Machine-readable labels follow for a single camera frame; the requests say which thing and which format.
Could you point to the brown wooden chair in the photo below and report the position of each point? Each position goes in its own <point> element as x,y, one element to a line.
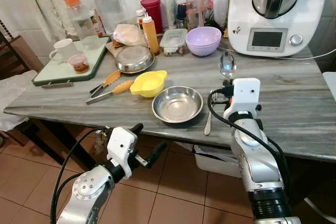
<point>21,53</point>

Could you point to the small tub with red contents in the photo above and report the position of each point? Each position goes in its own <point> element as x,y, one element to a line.
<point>79,63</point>

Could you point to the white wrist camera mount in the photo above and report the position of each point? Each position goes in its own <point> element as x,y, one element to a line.
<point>121,142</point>
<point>244,95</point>

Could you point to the white kitchen machine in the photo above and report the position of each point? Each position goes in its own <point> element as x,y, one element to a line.
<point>241,19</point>

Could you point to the shallow steel plate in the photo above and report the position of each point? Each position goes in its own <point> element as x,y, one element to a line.
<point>134,60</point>

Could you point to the orange squeeze bottle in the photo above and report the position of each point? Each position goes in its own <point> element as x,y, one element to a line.
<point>151,35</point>

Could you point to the red canister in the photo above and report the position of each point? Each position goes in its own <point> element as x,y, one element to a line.
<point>152,11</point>

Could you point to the white cloth bundle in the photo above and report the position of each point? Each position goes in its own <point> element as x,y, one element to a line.
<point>13,93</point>

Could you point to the steel spoon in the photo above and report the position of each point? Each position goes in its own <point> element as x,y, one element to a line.
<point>227,65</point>

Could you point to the round steel bowl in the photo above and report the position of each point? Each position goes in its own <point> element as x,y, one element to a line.
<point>177,105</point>

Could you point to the clear lidded food container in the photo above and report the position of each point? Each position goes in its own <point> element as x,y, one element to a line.
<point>173,42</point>

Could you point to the plastic bag of bread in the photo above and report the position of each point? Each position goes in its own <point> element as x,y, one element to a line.
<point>128,35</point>

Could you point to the dark table leg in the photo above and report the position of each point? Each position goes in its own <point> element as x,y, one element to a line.
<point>63,142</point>

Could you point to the purple bowl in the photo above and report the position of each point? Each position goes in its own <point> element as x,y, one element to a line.
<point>203,41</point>

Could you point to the pink water bottle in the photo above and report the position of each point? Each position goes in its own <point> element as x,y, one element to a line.
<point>194,3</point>

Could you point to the clear bottle with white cap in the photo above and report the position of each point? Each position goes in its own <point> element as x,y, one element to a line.
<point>109,9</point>

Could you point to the clear bottle with orange cap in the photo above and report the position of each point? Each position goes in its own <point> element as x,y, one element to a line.
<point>81,22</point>

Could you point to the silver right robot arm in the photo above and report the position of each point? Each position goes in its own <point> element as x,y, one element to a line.
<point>260,166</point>

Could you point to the white mug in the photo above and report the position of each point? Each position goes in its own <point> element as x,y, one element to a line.
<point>65,50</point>

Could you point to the yellow plastic bowl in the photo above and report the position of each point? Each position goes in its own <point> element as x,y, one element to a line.
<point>148,83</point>

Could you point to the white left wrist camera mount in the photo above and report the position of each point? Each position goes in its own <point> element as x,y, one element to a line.
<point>121,142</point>

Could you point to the white plastic box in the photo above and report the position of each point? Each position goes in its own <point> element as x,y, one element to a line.
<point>215,161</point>

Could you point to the green-rimmed tray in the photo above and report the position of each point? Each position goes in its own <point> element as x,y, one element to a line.
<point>55,69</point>

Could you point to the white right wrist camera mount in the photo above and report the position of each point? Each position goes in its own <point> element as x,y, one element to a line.
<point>244,95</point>

